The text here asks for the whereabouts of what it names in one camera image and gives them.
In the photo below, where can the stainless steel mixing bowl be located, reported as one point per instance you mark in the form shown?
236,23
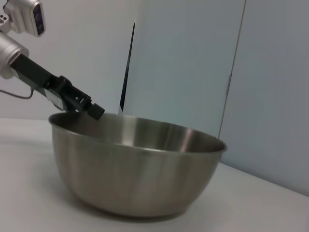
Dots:
135,174

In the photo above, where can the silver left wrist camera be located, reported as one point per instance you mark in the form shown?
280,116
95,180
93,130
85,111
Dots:
26,17

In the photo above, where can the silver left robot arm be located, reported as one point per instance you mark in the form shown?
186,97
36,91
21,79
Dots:
9,53

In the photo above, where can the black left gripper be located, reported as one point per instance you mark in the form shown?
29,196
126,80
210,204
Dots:
33,75

